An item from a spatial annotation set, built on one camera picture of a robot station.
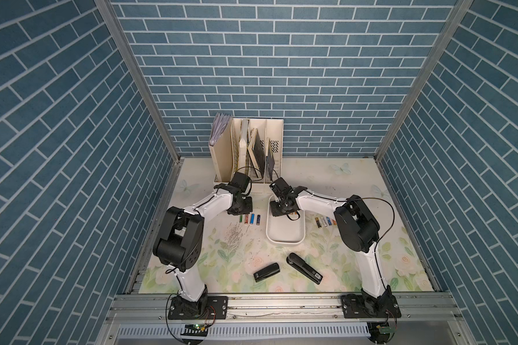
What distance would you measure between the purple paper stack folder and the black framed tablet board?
5.5 inches

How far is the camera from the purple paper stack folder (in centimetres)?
88

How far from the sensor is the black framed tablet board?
99 cm

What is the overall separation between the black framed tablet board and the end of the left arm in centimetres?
22
